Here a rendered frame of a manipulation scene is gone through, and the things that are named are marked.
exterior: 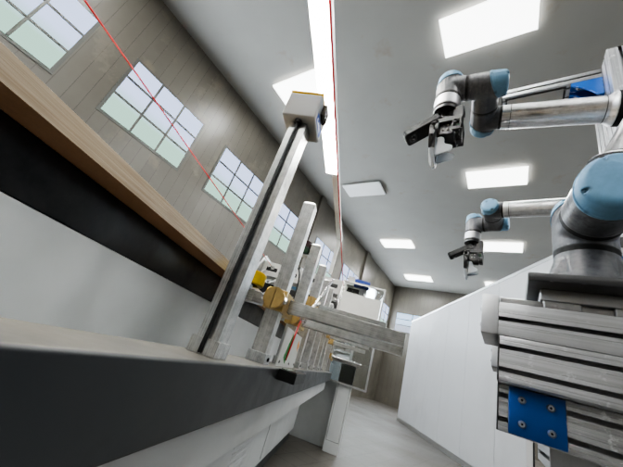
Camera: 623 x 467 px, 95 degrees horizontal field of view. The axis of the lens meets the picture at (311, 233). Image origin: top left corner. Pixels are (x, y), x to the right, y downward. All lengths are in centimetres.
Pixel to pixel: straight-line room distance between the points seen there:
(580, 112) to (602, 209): 45
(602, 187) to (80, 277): 91
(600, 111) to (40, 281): 128
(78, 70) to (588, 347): 619
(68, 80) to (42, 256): 558
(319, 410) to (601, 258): 315
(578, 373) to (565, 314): 11
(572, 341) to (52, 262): 88
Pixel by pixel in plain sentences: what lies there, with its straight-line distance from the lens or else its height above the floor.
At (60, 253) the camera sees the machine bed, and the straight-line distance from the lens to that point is 51.
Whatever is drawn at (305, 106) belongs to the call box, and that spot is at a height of 118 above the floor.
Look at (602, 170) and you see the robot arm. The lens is 79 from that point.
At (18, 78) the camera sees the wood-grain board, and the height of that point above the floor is 89.
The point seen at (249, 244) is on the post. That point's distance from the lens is 48.
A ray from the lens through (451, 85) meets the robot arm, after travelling 106.
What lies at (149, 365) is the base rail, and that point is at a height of 69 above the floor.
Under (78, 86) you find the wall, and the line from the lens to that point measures 604.
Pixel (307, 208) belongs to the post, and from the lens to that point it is 79.
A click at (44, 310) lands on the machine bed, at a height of 69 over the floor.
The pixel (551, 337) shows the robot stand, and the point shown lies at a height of 92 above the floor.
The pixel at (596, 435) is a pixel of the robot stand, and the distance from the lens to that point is 81.
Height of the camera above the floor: 73
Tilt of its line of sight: 23 degrees up
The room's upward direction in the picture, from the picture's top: 18 degrees clockwise
